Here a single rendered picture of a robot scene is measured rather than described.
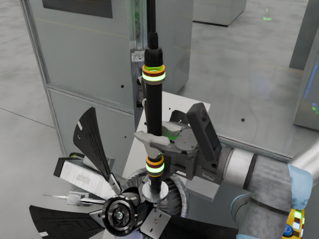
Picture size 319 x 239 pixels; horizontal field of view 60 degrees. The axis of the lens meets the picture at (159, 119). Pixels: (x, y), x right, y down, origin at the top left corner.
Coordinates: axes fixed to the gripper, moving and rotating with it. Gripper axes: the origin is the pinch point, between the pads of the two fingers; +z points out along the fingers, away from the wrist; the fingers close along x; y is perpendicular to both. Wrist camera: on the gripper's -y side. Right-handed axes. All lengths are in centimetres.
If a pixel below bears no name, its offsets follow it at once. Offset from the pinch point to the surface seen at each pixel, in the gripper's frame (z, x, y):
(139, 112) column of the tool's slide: 37, 56, 41
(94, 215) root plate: 16.3, -5.2, 37.6
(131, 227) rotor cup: 1.3, -6.2, 32.2
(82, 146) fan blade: 32.8, 10.3, 27.7
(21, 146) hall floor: 203, 82, 155
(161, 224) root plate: -4.7, 0.5, 35.0
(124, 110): 57, 70, 55
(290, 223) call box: -41, 29, 46
